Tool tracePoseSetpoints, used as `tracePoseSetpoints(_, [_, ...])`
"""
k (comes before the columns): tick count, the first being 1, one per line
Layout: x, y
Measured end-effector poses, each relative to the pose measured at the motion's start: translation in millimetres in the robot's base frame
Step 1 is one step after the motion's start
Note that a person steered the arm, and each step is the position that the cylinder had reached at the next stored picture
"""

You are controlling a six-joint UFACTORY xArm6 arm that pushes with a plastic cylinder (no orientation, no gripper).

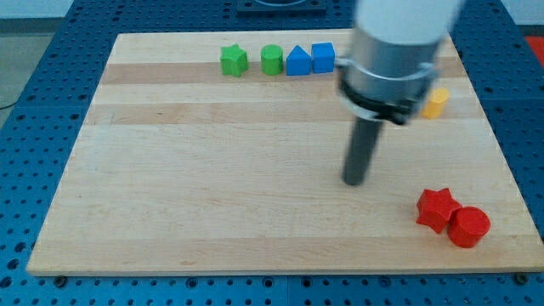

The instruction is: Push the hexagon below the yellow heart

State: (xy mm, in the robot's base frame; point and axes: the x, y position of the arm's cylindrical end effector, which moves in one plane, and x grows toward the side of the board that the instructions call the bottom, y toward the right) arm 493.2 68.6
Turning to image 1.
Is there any green star block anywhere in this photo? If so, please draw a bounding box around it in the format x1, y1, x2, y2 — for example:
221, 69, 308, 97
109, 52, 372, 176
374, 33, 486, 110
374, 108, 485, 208
219, 44, 249, 77

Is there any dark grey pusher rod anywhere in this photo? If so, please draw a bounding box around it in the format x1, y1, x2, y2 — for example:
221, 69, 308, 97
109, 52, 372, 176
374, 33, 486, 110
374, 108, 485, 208
342, 117, 383, 186

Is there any light wooden board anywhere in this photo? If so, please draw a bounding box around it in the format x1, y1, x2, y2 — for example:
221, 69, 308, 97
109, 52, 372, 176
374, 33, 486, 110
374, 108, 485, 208
27, 29, 543, 276

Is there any blue triangle-top block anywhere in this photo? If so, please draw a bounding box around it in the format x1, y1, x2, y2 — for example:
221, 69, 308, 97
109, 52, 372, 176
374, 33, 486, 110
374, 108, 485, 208
286, 45, 312, 77

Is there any green cylinder block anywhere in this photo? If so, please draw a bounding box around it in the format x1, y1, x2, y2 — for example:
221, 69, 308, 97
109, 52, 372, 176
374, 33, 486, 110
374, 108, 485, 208
260, 44, 283, 76

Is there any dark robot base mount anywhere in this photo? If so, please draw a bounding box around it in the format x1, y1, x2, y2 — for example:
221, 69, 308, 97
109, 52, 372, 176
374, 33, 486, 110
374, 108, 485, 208
236, 0, 327, 16

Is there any red star block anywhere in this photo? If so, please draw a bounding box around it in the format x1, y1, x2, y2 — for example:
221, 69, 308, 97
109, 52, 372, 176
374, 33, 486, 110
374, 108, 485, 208
416, 188, 462, 234

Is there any yellow hexagon block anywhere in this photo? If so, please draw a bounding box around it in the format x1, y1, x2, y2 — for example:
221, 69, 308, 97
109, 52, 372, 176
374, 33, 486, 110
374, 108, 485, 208
421, 88, 450, 119

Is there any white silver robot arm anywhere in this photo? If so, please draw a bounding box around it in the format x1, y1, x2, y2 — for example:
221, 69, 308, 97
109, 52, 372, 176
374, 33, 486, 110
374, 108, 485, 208
336, 0, 464, 186

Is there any blue cube block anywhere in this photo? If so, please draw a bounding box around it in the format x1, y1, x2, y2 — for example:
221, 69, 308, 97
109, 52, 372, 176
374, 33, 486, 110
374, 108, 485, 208
311, 42, 336, 74

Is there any red cylinder block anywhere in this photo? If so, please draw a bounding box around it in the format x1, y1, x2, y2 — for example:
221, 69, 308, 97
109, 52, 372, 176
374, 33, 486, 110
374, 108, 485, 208
447, 207, 491, 248

